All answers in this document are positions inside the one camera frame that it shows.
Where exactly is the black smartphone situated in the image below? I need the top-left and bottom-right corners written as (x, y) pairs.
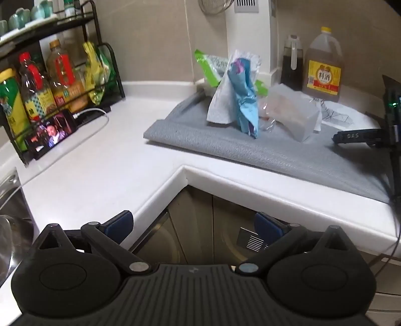
top-left (25, 109), bottom-right (77, 160)

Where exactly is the dark sauce bottle white handle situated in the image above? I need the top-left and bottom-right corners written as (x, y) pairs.
top-left (280, 35), bottom-right (304, 91)

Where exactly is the metal wire strainer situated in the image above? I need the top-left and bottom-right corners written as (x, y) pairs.
top-left (200, 0), bottom-right (234, 15)

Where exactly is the red cap sauce bottle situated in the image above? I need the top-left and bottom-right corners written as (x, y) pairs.
top-left (18, 52), bottom-right (57, 121)

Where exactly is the blue and white wrapper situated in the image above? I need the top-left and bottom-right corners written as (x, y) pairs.
top-left (207, 48), bottom-right (262, 138)

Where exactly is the yellow green snack bag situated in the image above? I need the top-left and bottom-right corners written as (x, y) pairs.
top-left (82, 41), bottom-right (116, 105)

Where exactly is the grey fabric mat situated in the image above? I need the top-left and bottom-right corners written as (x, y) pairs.
top-left (143, 91), bottom-right (395, 204)

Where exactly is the amber jug with yellow cap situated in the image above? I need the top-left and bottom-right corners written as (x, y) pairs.
top-left (302, 27), bottom-right (344, 102)

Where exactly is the yellow green seasoning container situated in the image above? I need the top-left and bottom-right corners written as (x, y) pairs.
top-left (0, 68), bottom-right (30, 151)

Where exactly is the white charging cable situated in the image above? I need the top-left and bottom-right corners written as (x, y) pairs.
top-left (19, 108), bottom-right (110, 189)

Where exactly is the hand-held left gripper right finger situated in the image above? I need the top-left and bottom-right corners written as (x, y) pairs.
top-left (236, 212), bottom-right (349, 275)

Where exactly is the yellow cap oil bottle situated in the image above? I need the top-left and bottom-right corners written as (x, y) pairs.
top-left (46, 39), bottom-right (88, 112)

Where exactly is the white printed paper sheet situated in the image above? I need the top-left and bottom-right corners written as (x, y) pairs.
top-left (313, 97), bottom-right (381, 130)

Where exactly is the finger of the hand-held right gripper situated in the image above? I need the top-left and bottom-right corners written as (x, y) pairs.
top-left (333, 128), bottom-right (384, 147)
top-left (364, 111), bottom-right (386, 126)

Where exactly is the vented beige cabinet door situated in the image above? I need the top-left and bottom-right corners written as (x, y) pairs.
top-left (213, 195), bottom-right (401, 314)

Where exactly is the plain beige cabinet door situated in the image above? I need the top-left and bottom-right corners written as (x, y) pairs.
top-left (129, 185), bottom-right (217, 267)

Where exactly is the clear plastic bag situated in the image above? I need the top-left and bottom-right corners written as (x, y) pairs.
top-left (258, 84), bottom-right (323, 142)

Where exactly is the glass pot lid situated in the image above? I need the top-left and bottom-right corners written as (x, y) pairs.
top-left (0, 215), bottom-right (35, 276)

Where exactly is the silver cabinet vent grille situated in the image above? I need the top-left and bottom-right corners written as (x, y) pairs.
top-left (238, 227), bottom-right (270, 252)

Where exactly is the green and white plastic packaging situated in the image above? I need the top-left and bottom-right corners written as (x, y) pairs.
top-left (194, 49), bottom-right (268, 96)

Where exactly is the stainless steel sink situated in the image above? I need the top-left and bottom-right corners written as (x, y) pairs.
top-left (0, 168), bottom-right (35, 283)

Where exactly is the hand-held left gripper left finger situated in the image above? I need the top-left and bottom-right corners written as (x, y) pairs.
top-left (38, 211), bottom-right (150, 274)

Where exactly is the black wire rack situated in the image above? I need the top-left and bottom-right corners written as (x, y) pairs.
top-left (0, 0), bottom-right (126, 165)

